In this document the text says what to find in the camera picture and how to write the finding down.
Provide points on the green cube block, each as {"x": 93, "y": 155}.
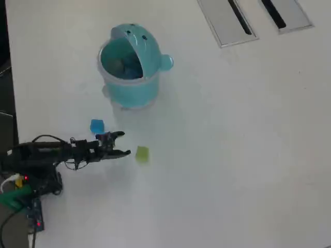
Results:
{"x": 142, "y": 154}

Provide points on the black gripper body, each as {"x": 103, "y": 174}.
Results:
{"x": 93, "y": 151}

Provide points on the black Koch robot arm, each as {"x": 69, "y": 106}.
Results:
{"x": 38, "y": 153}

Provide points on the blue cube block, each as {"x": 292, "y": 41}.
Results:
{"x": 97, "y": 125}

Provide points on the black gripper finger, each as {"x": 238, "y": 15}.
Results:
{"x": 116, "y": 153}
{"x": 118, "y": 133}

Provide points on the green table clamp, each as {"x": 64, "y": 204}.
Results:
{"x": 13, "y": 197}

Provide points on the blue circuit board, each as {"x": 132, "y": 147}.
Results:
{"x": 35, "y": 214}

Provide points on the yellow connector piece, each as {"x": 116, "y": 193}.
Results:
{"x": 18, "y": 182}

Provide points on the gray slab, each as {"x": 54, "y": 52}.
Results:
{"x": 14, "y": 232}

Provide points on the teal whale-shaped bin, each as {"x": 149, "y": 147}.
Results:
{"x": 132, "y": 87}

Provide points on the dark gray flat panel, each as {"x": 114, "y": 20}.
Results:
{"x": 7, "y": 129}

